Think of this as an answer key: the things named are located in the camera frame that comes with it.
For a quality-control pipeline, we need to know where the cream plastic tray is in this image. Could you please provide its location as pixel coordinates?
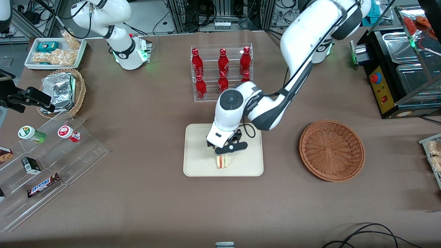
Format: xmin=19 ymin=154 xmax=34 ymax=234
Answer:
xmin=183 ymin=123 xmax=264 ymax=177

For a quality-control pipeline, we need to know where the white rectangular snack tray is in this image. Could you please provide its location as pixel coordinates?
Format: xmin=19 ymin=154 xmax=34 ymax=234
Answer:
xmin=24 ymin=37 xmax=87 ymax=71

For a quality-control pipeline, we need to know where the light wicker basket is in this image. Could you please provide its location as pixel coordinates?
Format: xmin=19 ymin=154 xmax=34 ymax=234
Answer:
xmin=36 ymin=68 xmax=86 ymax=120

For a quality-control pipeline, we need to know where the brown wicker basket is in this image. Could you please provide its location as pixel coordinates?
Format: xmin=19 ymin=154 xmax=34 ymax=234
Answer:
xmin=299 ymin=119 xmax=366 ymax=183

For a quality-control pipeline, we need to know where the silver foil packet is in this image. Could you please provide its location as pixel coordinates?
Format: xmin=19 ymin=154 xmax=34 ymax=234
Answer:
xmin=41 ymin=73 xmax=76 ymax=113

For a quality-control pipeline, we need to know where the green yogurt drink bottle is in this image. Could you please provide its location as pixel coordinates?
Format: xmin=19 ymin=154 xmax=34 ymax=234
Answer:
xmin=18 ymin=125 xmax=47 ymax=144

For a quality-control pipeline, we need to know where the large clear peanut bag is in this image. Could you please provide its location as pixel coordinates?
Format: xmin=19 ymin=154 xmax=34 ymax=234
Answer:
xmin=32 ymin=49 xmax=78 ymax=66

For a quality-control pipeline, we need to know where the red yogurt drink bottle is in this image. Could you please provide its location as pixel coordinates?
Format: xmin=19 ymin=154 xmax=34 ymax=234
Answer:
xmin=57 ymin=125 xmax=82 ymax=143

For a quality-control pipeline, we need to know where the brown cookie box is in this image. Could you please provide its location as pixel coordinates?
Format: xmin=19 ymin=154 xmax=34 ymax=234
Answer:
xmin=0 ymin=146 xmax=14 ymax=165

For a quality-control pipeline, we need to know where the teal snack packet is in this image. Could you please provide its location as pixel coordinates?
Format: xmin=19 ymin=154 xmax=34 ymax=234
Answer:
xmin=37 ymin=41 xmax=60 ymax=53

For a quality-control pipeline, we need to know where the small black box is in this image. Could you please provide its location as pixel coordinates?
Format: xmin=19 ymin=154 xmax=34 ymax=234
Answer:
xmin=21 ymin=156 xmax=42 ymax=175

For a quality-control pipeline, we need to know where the small clear peanut bag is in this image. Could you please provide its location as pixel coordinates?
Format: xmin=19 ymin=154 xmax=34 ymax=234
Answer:
xmin=61 ymin=30 xmax=82 ymax=50

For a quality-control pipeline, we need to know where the clear acrylic stepped display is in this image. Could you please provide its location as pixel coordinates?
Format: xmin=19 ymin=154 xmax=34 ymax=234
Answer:
xmin=0 ymin=110 xmax=110 ymax=233

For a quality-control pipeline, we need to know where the Snickers chocolate bar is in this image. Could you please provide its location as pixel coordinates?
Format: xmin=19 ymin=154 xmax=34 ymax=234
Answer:
xmin=27 ymin=173 xmax=62 ymax=198

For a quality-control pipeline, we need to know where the clear acrylic bottle rack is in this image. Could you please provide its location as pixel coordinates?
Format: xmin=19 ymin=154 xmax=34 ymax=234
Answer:
xmin=190 ymin=43 xmax=253 ymax=102

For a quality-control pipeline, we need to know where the black food warmer machine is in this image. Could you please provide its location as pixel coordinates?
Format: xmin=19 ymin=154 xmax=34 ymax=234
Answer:
xmin=349 ymin=3 xmax=441 ymax=120

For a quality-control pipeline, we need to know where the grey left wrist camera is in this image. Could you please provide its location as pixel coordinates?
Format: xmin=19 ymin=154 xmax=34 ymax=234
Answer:
xmin=213 ymin=141 xmax=248 ymax=156

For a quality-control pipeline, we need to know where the black floor cable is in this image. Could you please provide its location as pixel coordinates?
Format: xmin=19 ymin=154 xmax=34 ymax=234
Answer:
xmin=322 ymin=223 xmax=425 ymax=248

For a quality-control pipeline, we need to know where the metal wire snack rack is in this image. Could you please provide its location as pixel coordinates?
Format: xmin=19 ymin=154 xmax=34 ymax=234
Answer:
xmin=418 ymin=133 xmax=441 ymax=190

